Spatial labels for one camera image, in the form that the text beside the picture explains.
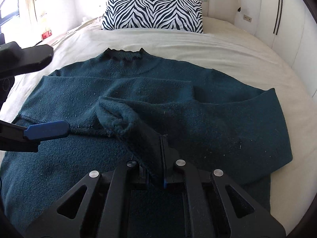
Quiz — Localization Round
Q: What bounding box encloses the wall power socket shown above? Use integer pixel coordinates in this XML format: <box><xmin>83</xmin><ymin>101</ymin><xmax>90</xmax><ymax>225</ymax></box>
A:
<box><xmin>243</xmin><ymin>14</ymin><xmax>252</xmax><ymax>23</ymax></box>

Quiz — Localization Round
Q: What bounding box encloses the red box on nightstand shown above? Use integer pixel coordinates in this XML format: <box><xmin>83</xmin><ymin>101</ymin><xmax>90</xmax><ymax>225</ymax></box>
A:
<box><xmin>41</xmin><ymin>30</ymin><xmax>52</xmax><ymax>40</ymax></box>

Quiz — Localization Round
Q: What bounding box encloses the beige padded headboard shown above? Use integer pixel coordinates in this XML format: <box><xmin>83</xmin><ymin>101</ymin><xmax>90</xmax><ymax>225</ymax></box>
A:
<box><xmin>202</xmin><ymin>0</ymin><xmax>241</xmax><ymax>24</ymax></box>

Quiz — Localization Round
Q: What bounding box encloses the beige bed sheet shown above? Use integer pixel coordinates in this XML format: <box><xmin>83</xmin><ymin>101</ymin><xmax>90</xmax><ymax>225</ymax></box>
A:
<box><xmin>1</xmin><ymin>17</ymin><xmax>316</xmax><ymax>233</ymax></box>

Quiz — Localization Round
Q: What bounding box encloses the zebra print pillow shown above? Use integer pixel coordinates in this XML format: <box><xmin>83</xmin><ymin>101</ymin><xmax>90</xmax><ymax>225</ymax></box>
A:
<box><xmin>101</xmin><ymin>0</ymin><xmax>203</xmax><ymax>33</ymax></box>

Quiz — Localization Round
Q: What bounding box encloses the dark teal knit sweater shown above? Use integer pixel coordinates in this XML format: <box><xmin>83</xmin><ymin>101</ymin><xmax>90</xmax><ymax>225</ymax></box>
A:
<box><xmin>1</xmin><ymin>49</ymin><xmax>292</xmax><ymax>233</ymax></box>

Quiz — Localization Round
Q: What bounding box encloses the white wardrobe with black handles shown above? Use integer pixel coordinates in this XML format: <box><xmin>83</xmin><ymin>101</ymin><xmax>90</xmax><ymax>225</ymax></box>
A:
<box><xmin>255</xmin><ymin>0</ymin><xmax>316</xmax><ymax>100</ymax></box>

